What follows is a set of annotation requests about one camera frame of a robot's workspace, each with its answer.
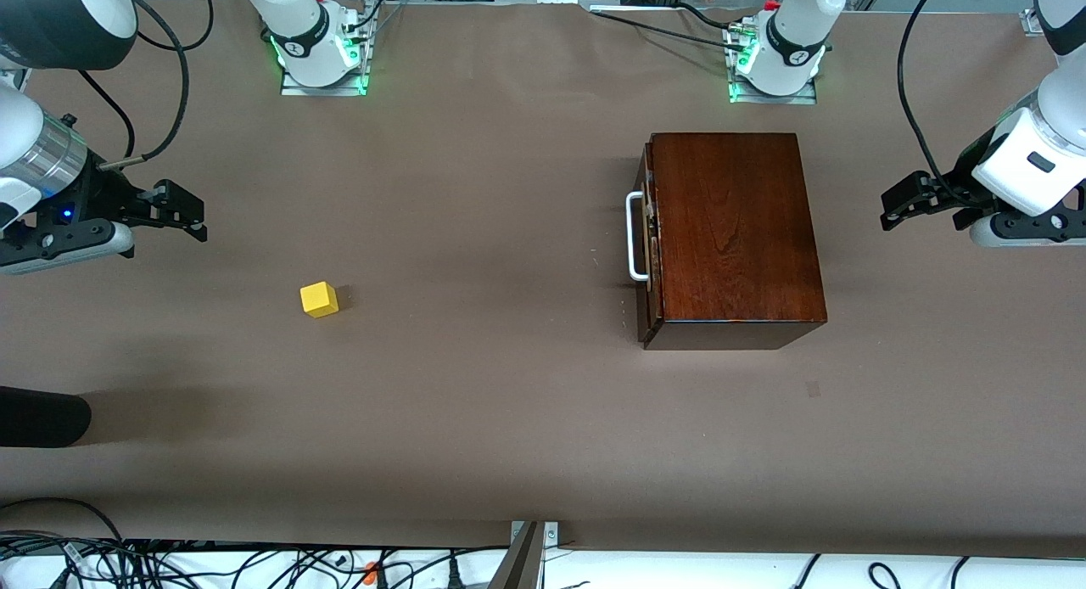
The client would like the dark brown wooden cabinet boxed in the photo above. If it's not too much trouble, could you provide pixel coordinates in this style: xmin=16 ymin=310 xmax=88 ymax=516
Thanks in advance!
xmin=642 ymin=132 xmax=829 ymax=351

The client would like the black cable with metal plug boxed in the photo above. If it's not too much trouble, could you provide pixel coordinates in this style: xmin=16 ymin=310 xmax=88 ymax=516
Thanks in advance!
xmin=98 ymin=0 xmax=191 ymax=172

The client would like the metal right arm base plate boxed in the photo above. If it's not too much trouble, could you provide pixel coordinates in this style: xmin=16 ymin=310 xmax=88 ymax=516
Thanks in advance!
xmin=280 ymin=61 xmax=371 ymax=98

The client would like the black looped floor cable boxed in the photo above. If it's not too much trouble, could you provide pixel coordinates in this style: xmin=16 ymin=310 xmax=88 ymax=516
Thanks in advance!
xmin=0 ymin=497 xmax=128 ymax=564

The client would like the yellow wooden block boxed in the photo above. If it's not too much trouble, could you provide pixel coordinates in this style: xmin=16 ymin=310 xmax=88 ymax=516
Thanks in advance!
xmin=299 ymin=281 xmax=339 ymax=320

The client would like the black base cable bundle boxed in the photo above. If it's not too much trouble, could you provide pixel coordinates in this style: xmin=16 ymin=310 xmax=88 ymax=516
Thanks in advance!
xmin=335 ymin=0 xmax=410 ymax=47

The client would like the black table cable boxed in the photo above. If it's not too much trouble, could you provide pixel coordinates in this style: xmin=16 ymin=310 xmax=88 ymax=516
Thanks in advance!
xmin=675 ymin=2 xmax=743 ymax=30
xmin=590 ymin=8 xmax=735 ymax=48

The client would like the metal frame post with bracket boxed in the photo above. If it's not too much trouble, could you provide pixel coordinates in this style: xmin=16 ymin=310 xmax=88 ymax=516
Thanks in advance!
xmin=488 ymin=520 xmax=561 ymax=589

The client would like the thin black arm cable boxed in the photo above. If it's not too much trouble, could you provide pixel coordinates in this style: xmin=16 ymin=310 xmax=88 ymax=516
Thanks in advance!
xmin=78 ymin=67 xmax=137 ymax=161
xmin=136 ymin=0 xmax=216 ymax=53

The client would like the wooden drawer with white handle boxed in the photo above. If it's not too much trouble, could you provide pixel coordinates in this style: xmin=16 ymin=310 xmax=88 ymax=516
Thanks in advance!
xmin=625 ymin=143 xmax=663 ymax=345

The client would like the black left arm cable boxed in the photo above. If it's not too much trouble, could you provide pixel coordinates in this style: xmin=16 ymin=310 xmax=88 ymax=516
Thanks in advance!
xmin=897 ymin=0 xmax=977 ymax=210

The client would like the black cylinder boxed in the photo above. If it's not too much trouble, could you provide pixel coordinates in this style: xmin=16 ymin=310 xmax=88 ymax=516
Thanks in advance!
xmin=0 ymin=385 xmax=92 ymax=449

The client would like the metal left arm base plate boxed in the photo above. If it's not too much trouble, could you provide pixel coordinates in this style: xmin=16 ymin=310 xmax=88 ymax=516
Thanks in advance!
xmin=727 ymin=73 xmax=818 ymax=105

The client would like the brown paper table cover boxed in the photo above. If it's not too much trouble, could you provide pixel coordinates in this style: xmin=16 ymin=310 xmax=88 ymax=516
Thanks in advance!
xmin=0 ymin=0 xmax=1086 ymax=552

